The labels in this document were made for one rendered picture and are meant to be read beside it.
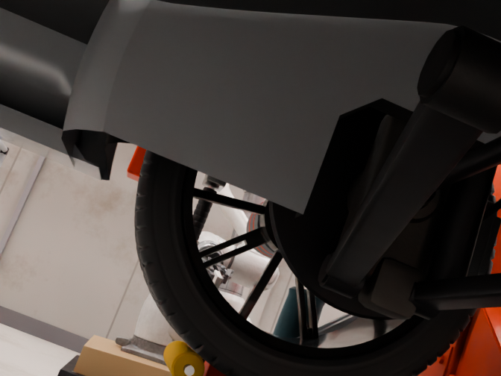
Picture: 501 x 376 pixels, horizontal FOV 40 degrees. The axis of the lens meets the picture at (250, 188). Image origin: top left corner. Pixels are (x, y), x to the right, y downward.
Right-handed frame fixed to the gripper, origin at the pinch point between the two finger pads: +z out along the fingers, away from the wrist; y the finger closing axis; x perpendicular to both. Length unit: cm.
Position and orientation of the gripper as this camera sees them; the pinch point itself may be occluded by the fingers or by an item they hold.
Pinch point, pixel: (216, 279)
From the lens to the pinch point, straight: 177.5
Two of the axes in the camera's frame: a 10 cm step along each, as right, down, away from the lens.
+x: -4.1, 9.1, 0.7
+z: 1.5, 1.4, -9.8
